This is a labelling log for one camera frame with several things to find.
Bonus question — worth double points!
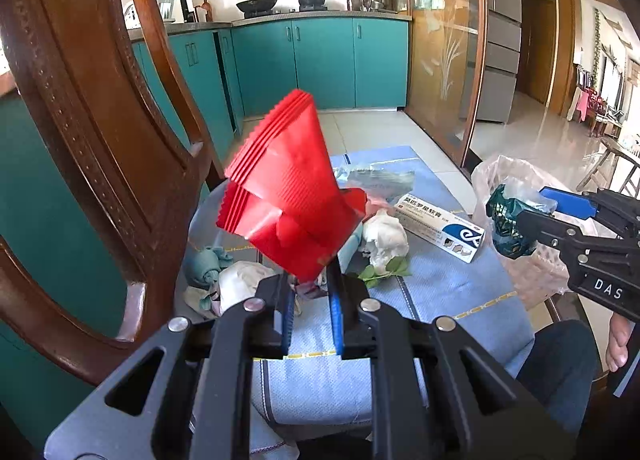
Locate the pink plastic bag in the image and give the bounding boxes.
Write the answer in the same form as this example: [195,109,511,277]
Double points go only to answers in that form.
[364,192,398,216]

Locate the grey refrigerator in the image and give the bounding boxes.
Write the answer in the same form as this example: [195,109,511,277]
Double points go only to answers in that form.
[460,0,523,123]

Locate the translucent plastic bin liner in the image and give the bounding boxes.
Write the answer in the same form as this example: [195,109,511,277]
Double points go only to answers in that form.
[471,155,581,311]

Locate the dark red wooden chair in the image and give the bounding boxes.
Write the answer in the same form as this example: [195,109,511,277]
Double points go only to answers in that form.
[0,0,226,386]

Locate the red paper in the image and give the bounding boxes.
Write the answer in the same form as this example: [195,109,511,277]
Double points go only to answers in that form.
[216,88,368,283]

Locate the clear plastic wrapper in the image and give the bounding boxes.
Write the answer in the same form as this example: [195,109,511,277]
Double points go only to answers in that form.
[332,162,416,198]

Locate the black wok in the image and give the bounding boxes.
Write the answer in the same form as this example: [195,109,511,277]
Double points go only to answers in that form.
[236,0,278,15]

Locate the dark green plastic bag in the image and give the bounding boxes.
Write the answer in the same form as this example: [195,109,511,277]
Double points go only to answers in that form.
[487,185,543,260]

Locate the crumpled white tissue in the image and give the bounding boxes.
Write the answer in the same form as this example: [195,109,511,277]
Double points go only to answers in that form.
[361,210,410,273]

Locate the green leaf sprig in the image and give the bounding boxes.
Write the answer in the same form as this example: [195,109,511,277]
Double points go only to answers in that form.
[357,257,413,289]

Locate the person's leg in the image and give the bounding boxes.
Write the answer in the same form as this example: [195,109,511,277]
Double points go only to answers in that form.
[515,320,601,436]

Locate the blue quilted cushion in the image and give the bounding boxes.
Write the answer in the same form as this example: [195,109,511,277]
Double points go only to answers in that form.
[187,145,536,456]

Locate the crumpled teal cloth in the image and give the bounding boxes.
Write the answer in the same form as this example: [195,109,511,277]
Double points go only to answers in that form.
[182,245,236,291]

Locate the crumpled white and pink cloth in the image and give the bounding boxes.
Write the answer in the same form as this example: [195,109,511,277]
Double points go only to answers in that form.
[215,260,281,316]

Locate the wooden stool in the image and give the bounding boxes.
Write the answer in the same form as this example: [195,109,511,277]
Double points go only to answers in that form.
[577,135,640,201]

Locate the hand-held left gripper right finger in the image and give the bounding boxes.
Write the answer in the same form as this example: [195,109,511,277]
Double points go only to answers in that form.
[327,252,576,460]

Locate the white and blue ointment box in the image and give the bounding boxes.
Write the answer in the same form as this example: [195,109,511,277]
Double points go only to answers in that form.
[393,193,487,264]

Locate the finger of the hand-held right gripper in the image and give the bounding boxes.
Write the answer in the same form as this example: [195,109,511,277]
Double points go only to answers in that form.
[516,209,593,261]
[539,185,640,241]

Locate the teal base cabinets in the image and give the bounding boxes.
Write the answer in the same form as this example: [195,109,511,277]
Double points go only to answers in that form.
[0,15,410,446]

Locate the brown wooden door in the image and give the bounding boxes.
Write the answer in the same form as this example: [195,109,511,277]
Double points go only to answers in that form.
[515,0,558,106]

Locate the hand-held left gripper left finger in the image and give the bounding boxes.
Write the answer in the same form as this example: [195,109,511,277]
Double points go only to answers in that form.
[44,272,293,460]

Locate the person's right hand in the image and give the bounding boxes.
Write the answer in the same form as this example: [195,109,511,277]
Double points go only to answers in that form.
[605,312,640,374]

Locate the etched glass sliding door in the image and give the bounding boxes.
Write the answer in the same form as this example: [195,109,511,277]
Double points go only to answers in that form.
[380,0,488,166]

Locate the pink hanging garment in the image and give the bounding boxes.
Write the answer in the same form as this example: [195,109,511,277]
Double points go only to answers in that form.
[575,87,593,123]

